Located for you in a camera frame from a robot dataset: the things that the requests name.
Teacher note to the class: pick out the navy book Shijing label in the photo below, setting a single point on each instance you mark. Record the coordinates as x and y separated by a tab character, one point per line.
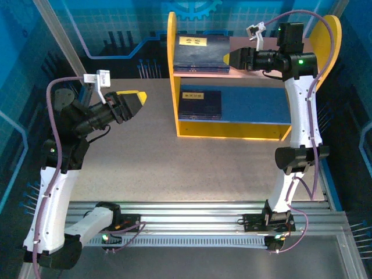
200	55

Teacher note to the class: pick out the navy book Mengxi Bitan label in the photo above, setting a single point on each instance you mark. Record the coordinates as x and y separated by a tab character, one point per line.
203	104

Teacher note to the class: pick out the navy book Tangshi label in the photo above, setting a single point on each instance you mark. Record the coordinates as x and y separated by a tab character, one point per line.
200	116

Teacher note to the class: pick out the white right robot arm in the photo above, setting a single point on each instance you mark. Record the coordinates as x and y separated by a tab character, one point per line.
299	116

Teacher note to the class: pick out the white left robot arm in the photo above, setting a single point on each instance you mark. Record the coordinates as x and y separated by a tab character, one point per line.
58	209

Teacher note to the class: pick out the yellow pink blue bookshelf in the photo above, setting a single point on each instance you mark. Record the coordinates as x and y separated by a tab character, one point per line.
250	101

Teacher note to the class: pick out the aluminium frame post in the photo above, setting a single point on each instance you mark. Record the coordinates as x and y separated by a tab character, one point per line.
64	43

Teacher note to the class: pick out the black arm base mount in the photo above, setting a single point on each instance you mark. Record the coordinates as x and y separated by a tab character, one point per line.
130	223
255	223

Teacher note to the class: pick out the aluminium frame rail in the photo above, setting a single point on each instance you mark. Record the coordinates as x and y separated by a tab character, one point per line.
186	216

